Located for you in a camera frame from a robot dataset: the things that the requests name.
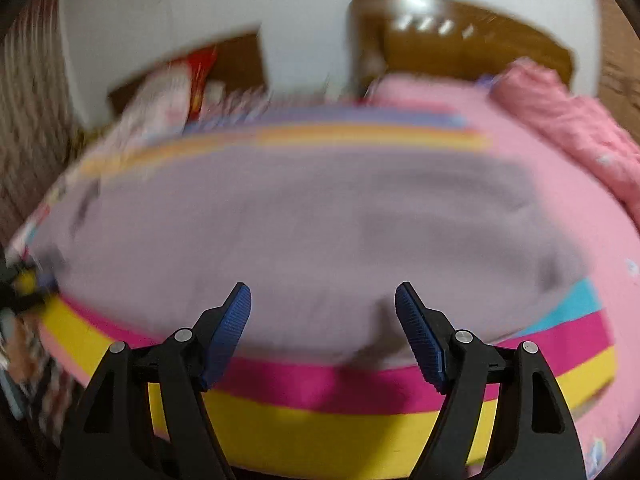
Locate red and white package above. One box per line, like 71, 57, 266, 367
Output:
107, 47, 218, 146

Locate pink quilt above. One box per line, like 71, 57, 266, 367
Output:
487, 57, 640, 206

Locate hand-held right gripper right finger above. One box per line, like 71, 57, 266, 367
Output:
394, 281, 587, 480

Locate brown wooden cabinet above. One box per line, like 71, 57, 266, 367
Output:
107, 32, 266, 111

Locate rainbow striped pink bed sheet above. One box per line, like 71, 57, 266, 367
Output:
10, 72, 640, 480

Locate wooden wardrobe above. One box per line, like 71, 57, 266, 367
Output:
595, 0, 640, 131

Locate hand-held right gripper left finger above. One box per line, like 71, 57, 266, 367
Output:
56, 282, 252, 480

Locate wooden headboard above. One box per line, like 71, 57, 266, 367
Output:
350, 0, 575, 96

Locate pink pillow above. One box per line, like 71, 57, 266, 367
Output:
372, 72, 493, 111

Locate person's patterned clothing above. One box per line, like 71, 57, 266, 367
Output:
0, 310, 76, 436

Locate lilac pants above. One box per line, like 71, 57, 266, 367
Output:
30, 147, 593, 368

